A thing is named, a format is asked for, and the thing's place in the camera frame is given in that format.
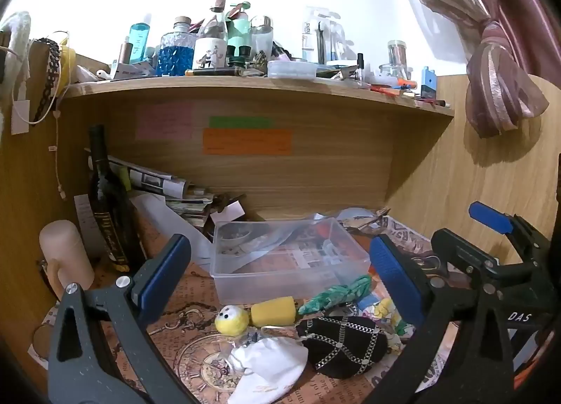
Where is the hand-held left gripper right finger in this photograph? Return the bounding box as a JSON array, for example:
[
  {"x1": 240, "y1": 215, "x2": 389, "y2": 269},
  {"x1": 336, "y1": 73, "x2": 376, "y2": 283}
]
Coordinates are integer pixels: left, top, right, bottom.
[{"x1": 369, "y1": 235, "x2": 514, "y2": 404}]

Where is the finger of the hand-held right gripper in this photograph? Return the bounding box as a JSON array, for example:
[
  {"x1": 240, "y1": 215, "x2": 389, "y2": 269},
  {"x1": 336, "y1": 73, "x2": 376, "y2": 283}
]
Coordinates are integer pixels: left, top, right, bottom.
[
  {"x1": 431, "y1": 229, "x2": 499, "y2": 276},
  {"x1": 468, "y1": 201, "x2": 551, "y2": 256}
]

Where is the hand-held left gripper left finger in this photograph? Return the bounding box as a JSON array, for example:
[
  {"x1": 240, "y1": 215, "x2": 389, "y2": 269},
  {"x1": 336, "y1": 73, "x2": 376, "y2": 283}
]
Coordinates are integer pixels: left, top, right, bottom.
[{"x1": 47, "y1": 234, "x2": 200, "y2": 404}]

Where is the green knitted leaf toy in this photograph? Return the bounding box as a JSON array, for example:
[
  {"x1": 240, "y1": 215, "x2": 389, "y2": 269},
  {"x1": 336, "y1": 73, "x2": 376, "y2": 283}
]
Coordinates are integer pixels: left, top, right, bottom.
[{"x1": 298, "y1": 275, "x2": 373, "y2": 315}]

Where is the yellow plush ball with eyes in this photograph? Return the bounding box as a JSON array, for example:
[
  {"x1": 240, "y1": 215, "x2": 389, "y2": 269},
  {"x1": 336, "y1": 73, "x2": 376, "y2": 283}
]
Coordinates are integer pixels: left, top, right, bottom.
[{"x1": 215, "y1": 305, "x2": 249, "y2": 337}]

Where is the black pouch with chain pattern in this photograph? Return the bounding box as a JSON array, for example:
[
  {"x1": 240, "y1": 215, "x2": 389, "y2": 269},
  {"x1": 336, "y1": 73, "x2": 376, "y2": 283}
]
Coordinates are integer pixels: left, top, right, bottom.
[{"x1": 296, "y1": 315, "x2": 389, "y2": 379}]

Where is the clear plastic container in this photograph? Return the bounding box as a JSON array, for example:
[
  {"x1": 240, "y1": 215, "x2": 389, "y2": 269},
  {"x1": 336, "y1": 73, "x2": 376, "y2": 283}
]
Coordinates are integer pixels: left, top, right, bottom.
[{"x1": 210, "y1": 217, "x2": 373, "y2": 305}]

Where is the yellow sponge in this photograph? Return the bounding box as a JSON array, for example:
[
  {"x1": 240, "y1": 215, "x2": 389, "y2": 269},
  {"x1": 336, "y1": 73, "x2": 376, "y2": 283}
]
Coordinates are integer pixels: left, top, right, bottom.
[{"x1": 251, "y1": 296, "x2": 299, "y2": 327}]

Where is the white drawstring pouch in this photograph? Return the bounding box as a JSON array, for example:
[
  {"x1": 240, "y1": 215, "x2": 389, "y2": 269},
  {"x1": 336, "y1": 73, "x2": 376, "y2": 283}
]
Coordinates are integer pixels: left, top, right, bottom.
[{"x1": 225, "y1": 337, "x2": 309, "y2": 404}]

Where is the cartoon printed cloth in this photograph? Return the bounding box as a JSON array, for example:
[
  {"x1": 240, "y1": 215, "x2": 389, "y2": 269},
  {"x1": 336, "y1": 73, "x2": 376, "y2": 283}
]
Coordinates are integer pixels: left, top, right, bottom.
[{"x1": 359, "y1": 296, "x2": 413, "y2": 357}]

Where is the vintage newspaper print mat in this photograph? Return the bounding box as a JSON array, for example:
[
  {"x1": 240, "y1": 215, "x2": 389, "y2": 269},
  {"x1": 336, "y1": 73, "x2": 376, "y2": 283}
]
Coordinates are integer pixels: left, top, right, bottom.
[{"x1": 28, "y1": 211, "x2": 461, "y2": 404}]

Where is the stack of papers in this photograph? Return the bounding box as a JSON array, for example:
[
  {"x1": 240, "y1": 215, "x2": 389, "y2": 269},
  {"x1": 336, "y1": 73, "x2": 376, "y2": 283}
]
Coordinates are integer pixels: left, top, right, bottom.
[{"x1": 92, "y1": 154, "x2": 216, "y2": 229}]

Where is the dark wine bottle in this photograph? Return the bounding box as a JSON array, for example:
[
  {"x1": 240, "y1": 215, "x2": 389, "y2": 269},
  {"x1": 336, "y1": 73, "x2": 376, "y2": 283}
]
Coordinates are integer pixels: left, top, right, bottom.
[{"x1": 88, "y1": 124, "x2": 143, "y2": 274}]

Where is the white folded card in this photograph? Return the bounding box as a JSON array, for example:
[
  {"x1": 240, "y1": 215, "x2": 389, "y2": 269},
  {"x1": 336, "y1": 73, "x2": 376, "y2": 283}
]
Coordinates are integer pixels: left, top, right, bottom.
[{"x1": 210, "y1": 201, "x2": 245, "y2": 225}]

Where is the white receipt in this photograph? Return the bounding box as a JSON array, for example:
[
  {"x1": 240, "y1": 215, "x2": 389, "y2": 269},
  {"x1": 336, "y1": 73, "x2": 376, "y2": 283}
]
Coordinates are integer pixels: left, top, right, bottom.
[{"x1": 74, "y1": 194, "x2": 100, "y2": 252}]

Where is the pale pink cylinder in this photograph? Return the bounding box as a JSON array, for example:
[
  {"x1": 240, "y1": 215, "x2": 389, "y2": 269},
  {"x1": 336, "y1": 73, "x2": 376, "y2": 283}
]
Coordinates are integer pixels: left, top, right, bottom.
[{"x1": 39, "y1": 220, "x2": 95, "y2": 300}]

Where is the blue plastic block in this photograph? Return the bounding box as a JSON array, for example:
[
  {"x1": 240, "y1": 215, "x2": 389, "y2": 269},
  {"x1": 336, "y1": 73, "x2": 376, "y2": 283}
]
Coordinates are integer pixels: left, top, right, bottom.
[{"x1": 421, "y1": 66, "x2": 439, "y2": 98}]

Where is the pink sticky note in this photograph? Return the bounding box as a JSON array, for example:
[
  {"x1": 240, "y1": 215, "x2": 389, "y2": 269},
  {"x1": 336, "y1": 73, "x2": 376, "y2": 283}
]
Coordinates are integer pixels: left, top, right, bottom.
[{"x1": 135, "y1": 101, "x2": 194, "y2": 141}]

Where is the orange sticky note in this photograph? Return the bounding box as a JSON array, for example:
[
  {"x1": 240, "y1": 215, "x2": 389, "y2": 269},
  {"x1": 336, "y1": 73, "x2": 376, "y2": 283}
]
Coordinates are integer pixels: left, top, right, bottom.
[{"x1": 202, "y1": 128, "x2": 293, "y2": 156}]

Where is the pink striped curtain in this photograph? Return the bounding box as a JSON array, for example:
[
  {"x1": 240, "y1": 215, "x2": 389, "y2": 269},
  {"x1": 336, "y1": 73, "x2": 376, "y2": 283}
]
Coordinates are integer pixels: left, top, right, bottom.
[{"x1": 385, "y1": 0, "x2": 561, "y2": 140}]

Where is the green sticky note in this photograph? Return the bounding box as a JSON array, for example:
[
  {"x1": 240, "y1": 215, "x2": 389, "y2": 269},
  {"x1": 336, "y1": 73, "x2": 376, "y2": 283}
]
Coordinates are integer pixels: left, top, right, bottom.
[{"x1": 209, "y1": 117, "x2": 272, "y2": 129}]

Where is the glass jar with straws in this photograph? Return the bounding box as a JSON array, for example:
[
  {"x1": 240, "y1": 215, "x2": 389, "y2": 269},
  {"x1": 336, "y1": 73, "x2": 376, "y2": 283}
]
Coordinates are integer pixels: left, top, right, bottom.
[{"x1": 379, "y1": 40, "x2": 409, "y2": 81}]

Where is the black and gold pen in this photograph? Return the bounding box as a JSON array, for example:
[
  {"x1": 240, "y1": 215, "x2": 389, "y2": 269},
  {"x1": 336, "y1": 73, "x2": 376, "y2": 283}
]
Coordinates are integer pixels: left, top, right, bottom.
[{"x1": 184, "y1": 67, "x2": 244, "y2": 77}]

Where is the wooden shelf board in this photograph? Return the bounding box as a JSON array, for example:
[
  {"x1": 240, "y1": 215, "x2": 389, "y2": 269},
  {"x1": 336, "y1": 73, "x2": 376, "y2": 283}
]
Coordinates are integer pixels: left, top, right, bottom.
[{"x1": 57, "y1": 74, "x2": 457, "y2": 118}]

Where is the white paper tag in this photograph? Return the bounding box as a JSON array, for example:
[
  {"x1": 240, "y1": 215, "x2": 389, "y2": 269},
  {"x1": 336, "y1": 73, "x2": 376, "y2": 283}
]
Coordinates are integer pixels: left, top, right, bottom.
[{"x1": 11, "y1": 99, "x2": 31, "y2": 135}]

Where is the glass bottle with blue beads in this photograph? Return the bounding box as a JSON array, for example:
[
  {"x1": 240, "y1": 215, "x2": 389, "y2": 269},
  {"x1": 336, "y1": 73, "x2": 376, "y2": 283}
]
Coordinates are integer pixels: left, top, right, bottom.
[{"x1": 158, "y1": 16, "x2": 198, "y2": 77}]

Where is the brown cosmetic tube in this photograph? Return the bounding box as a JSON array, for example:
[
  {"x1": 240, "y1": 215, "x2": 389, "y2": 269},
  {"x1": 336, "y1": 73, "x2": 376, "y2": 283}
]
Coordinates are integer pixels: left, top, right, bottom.
[{"x1": 118, "y1": 38, "x2": 135, "y2": 65}]

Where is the black lace band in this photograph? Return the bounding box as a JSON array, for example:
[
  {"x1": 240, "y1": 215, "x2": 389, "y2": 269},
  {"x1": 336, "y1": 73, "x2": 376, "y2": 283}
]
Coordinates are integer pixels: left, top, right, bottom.
[{"x1": 28, "y1": 38, "x2": 62, "y2": 124}]

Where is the yellow plastic object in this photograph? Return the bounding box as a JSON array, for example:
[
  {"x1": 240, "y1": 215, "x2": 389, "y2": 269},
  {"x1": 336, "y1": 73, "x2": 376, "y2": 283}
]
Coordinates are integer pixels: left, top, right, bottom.
[{"x1": 59, "y1": 45, "x2": 78, "y2": 89}]

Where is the teal lotion bottle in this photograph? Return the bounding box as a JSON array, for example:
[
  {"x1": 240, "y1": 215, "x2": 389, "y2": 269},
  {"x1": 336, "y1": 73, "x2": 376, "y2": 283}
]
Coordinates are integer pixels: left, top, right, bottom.
[{"x1": 129, "y1": 14, "x2": 152, "y2": 65}]

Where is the clear bottle with cartoon label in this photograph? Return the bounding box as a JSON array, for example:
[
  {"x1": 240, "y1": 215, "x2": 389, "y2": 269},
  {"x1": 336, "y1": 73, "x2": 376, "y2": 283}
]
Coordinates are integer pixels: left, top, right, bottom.
[{"x1": 193, "y1": 0, "x2": 229, "y2": 71}]

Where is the small clear plastic box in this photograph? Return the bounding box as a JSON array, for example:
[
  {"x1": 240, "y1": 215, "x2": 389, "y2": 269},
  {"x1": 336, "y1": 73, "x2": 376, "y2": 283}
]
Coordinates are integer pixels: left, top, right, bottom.
[{"x1": 267, "y1": 60, "x2": 319, "y2": 79}]

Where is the toothbrush package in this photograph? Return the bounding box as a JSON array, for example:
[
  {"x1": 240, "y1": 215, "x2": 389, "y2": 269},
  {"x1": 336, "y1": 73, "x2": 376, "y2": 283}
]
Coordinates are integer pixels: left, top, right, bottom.
[{"x1": 302, "y1": 5, "x2": 343, "y2": 65}]

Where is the mint green pump bottle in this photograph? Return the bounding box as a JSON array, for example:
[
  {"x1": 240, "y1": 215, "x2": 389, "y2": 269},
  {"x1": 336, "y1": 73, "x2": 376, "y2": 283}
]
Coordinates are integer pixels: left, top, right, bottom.
[{"x1": 225, "y1": 1, "x2": 253, "y2": 67}]

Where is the clear shaker with silver cap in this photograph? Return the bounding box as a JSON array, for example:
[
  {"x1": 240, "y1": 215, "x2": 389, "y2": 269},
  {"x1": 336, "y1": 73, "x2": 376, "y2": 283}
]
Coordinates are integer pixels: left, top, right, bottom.
[{"x1": 250, "y1": 16, "x2": 275, "y2": 59}]

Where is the white fluffy cloth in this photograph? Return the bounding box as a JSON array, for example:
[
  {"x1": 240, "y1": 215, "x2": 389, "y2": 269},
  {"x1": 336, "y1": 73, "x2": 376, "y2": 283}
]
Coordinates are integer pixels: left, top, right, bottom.
[{"x1": 0, "y1": 12, "x2": 32, "y2": 134}]

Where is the white cable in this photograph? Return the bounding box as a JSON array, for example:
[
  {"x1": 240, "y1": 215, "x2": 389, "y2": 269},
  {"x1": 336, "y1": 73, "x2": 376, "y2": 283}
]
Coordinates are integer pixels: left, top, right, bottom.
[{"x1": 47, "y1": 31, "x2": 72, "y2": 201}]

